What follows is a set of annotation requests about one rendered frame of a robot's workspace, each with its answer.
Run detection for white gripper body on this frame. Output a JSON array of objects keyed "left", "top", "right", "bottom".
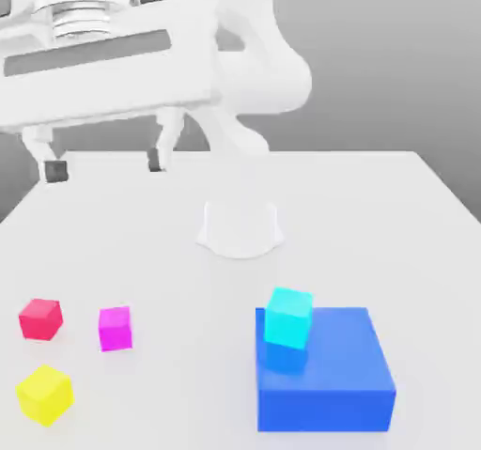
[{"left": 0, "top": 0, "right": 223, "bottom": 134}]

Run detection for small red cube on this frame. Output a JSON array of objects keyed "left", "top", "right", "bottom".
[{"left": 18, "top": 298, "right": 64, "bottom": 342}]

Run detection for small magenta cube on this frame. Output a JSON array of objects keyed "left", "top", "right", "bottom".
[{"left": 98, "top": 305, "right": 133, "bottom": 353}]

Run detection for small cyan cube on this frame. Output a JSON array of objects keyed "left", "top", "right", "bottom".
[{"left": 263, "top": 287, "right": 314, "bottom": 351}]

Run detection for small yellow cube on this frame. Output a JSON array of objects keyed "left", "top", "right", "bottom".
[{"left": 15, "top": 364, "right": 75, "bottom": 427}]

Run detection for large blue box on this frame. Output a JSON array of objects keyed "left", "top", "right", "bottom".
[{"left": 255, "top": 306, "right": 397, "bottom": 433}]

